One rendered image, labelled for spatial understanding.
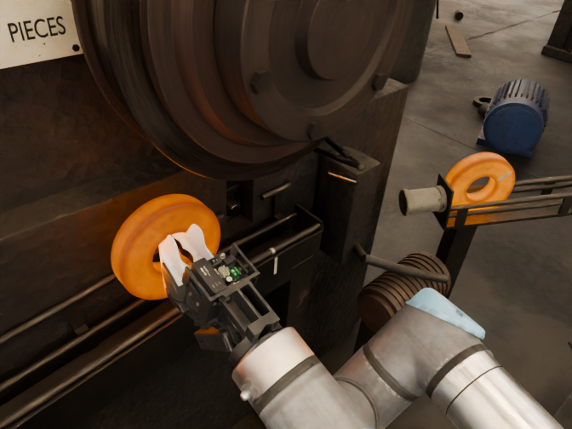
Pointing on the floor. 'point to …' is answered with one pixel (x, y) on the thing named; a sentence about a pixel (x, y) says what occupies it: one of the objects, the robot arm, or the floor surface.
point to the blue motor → (516, 117)
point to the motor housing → (395, 294)
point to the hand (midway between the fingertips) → (168, 237)
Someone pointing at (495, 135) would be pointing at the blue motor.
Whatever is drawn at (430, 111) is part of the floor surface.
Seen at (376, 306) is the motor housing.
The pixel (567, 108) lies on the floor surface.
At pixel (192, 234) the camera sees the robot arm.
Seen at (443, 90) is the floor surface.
